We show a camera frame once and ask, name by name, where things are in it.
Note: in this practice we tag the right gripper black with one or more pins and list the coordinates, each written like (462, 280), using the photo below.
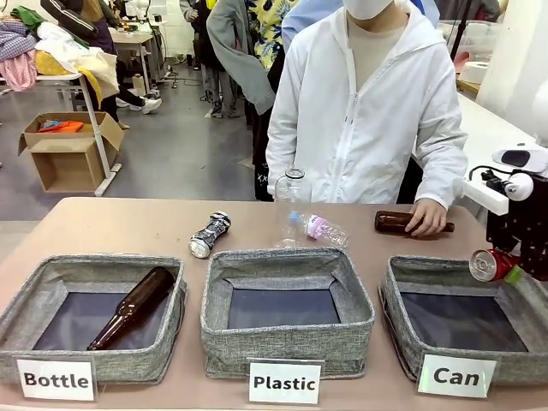
(528, 222)

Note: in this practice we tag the red soda can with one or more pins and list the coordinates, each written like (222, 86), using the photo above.
(498, 261)

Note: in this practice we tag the brown glass bottle stubby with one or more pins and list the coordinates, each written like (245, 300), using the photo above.
(389, 222)

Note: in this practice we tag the person's right forearm white sleeve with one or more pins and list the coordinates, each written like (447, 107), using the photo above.
(278, 171)

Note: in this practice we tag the person's left forearm white sleeve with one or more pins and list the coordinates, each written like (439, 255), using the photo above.
(441, 175)

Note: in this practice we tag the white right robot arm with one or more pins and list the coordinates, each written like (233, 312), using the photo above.
(541, 107)

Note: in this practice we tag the grey fabric basket can bin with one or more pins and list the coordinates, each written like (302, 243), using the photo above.
(398, 308)

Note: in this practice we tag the white Can label sign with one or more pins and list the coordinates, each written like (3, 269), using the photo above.
(457, 376)

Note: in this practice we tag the grey fabric basket plastic bin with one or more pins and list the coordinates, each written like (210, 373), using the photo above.
(282, 347)

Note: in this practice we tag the crushed silver black can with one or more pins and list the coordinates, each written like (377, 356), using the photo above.
(212, 233)

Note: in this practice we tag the grey fabric basket bottle bin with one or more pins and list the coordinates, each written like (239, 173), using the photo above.
(25, 282)

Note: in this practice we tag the person's left hand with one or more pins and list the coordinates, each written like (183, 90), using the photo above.
(426, 218)

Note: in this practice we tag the white side table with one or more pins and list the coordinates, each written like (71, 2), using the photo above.
(479, 128)

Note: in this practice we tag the white paper roll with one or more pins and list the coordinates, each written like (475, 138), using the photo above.
(478, 73)

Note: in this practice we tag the person in white jacket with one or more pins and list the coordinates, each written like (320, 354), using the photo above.
(364, 128)

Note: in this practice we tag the clear plastic bottle pink label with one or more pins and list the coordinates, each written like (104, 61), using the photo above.
(319, 225)

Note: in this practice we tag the black tripod pole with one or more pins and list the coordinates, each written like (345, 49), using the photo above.
(463, 27)

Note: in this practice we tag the clear plastic bottle without cap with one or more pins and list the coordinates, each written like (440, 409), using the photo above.
(287, 192)

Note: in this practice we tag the white Plastic label sign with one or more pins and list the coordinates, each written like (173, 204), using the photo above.
(284, 382)

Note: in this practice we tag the white face mask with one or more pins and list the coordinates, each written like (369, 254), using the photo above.
(377, 8)

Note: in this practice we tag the bystander in light blue top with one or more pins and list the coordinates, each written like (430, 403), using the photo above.
(308, 17)

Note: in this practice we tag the bystander in yellow floral shirt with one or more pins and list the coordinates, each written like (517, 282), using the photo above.
(274, 30)

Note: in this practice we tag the bystander in grey hoodie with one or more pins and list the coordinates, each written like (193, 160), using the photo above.
(231, 47)

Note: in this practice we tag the brown glass bottle long neck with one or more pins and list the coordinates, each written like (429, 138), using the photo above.
(132, 306)

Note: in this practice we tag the open cardboard box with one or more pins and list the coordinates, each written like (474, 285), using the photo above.
(64, 167)

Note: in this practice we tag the orange cloth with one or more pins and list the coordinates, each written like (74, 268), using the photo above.
(64, 126)

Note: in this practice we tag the bystander in black jacket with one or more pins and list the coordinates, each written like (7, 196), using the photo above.
(98, 25)

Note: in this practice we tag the white Bottle label sign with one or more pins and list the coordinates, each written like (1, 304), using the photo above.
(55, 379)

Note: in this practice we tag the pile of mixed clothes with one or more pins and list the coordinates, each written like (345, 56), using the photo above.
(47, 51)

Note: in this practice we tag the white frame table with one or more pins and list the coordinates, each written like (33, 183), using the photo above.
(103, 145)

